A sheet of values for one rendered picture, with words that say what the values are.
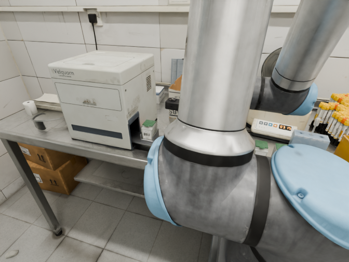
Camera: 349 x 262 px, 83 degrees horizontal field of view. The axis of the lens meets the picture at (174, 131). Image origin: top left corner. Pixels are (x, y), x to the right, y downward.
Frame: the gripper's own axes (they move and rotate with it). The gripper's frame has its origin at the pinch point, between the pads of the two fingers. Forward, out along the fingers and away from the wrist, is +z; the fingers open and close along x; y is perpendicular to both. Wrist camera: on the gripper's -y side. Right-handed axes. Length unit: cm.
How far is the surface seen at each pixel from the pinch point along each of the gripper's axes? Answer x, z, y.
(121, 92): -4.5, -8.4, -22.0
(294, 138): 7.9, -24.0, 33.6
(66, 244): -8, 115, -15
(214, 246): -30.6, -5.7, 19.9
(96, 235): 2, 108, -2
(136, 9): 56, -17, -52
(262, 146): 2.9, -17.2, 25.9
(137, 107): 3.7, -1.1, -17.0
